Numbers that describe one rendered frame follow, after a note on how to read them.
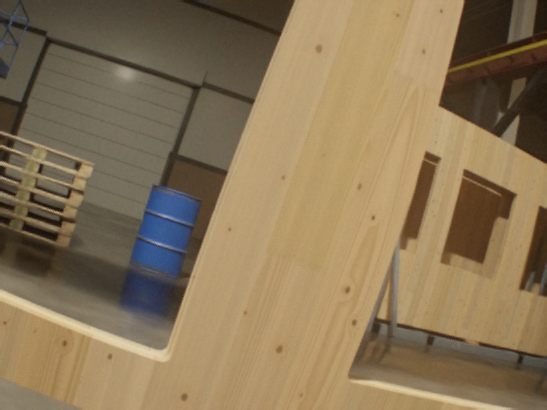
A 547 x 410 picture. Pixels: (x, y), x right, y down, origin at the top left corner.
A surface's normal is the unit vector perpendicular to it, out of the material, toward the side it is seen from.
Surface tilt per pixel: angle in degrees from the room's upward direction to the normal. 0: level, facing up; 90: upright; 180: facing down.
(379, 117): 90
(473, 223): 90
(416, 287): 90
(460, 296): 90
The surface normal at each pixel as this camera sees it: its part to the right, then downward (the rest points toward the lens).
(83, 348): 0.25, 0.01
